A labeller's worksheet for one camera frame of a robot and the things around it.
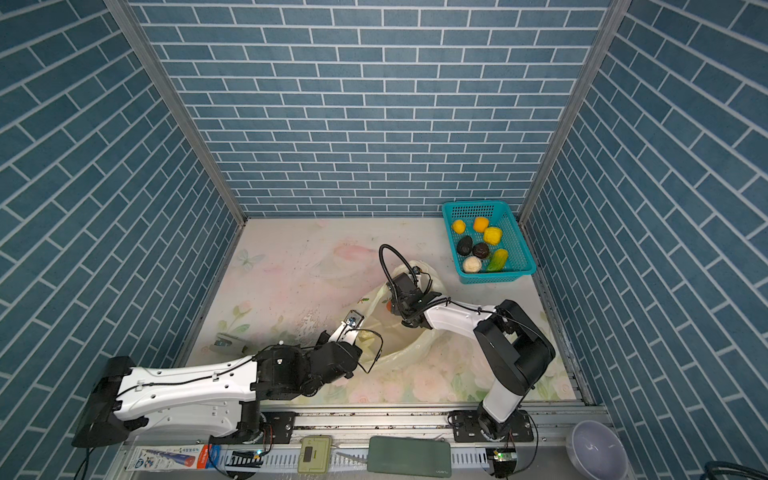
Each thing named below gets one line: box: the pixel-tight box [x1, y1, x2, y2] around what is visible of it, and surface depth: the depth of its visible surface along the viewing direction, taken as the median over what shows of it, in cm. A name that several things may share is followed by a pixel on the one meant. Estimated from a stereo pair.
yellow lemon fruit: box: [474, 217, 489, 233], surface depth 118 cm
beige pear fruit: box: [463, 256, 482, 274], surface depth 102 cm
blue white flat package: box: [126, 445, 207, 471], surface depth 70 cm
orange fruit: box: [452, 219, 466, 235], surface depth 117 cm
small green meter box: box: [298, 435, 333, 475], surface depth 70 cm
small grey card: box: [210, 332, 248, 356], surface depth 88 cm
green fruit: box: [486, 249, 509, 272], surface depth 106 cm
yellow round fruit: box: [483, 227, 503, 246], surface depth 113 cm
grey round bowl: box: [566, 420, 629, 480], surface depth 69 cm
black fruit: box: [457, 235, 473, 256], surface depth 110 cm
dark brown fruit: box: [472, 242, 490, 259], surface depth 107 cm
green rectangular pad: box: [367, 436, 452, 478], surface depth 71 cm
